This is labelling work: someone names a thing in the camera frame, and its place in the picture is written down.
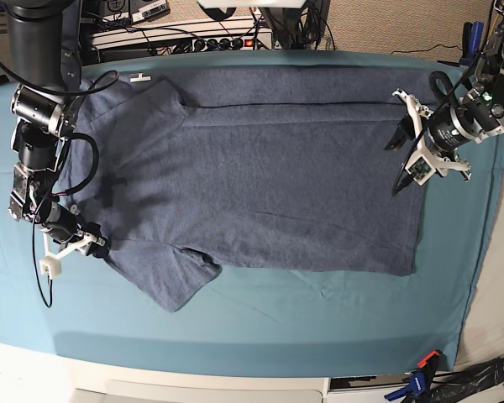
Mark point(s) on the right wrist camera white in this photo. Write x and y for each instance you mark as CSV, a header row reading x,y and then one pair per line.
x,y
50,266

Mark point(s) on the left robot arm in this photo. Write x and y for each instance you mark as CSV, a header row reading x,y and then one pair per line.
x,y
469,110

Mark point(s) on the blue orange clamp bottom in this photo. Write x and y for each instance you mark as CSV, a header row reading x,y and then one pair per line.
x,y
419,383

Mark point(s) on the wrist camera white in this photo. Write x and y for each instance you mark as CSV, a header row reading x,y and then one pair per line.
x,y
419,168
50,266

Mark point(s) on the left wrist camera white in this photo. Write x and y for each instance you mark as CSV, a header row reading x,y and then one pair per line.
x,y
419,168

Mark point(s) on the blue clamp top right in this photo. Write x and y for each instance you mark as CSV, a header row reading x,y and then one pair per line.
x,y
471,38

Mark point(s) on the white power strip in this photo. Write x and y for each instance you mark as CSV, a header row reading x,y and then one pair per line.
x,y
260,41

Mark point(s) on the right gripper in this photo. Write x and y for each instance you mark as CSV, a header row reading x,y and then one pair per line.
x,y
67,226

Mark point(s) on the blue-grey T-shirt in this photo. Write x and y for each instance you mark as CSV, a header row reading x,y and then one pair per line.
x,y
276,167

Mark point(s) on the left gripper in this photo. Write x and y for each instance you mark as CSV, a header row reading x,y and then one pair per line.
x,y
444,132

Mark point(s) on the black plastic bag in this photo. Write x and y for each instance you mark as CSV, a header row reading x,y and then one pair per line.
x,y
468,382

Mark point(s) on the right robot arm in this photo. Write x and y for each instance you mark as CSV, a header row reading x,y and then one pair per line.
x,y
43,39

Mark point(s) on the teal table cloth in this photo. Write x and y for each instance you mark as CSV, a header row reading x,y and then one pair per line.
x,y
259,322

